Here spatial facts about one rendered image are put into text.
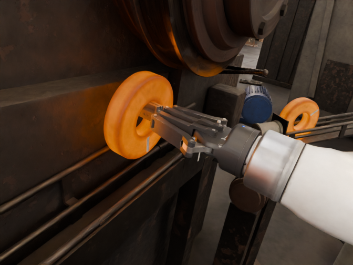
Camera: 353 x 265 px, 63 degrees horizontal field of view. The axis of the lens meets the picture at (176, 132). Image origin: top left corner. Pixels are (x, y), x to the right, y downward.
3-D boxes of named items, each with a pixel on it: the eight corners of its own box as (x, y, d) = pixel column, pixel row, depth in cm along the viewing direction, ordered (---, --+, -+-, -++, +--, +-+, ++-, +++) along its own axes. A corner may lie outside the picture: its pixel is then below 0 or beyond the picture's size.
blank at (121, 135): (99, 87, 41) (116, 94, 40) (162, 60, 53) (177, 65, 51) (104, 167, 50) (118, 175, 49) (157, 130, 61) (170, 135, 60)
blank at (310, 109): (282, 145, 104) (288, 150, 102) (271, 114, 95) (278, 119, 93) (315, 120, 105) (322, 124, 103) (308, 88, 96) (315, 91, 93)
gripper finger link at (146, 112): (164, 123, 48) (154, 129, 45) (141, 112, 50) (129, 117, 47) (166, 115, 47) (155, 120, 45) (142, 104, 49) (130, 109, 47)
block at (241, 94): (193, 153, 97) (206, 84, 86) (203, 145, 103) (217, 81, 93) (221, 165, 92) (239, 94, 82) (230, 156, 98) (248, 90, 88)
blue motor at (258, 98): (235, 125, 275) (244, 91, 261) (236, 106, 326) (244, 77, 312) (267, 132, 271) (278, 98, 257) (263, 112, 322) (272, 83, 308)
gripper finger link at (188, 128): (213, 152, 45) (209, 155, 43) (154, 125, 49) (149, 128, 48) (219, 130, 43) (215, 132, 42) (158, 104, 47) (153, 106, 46)
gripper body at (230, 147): (235, 189, 40) (179, 161, 44) (253, 165, 47) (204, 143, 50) (251, 143, 37) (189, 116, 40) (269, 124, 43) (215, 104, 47)
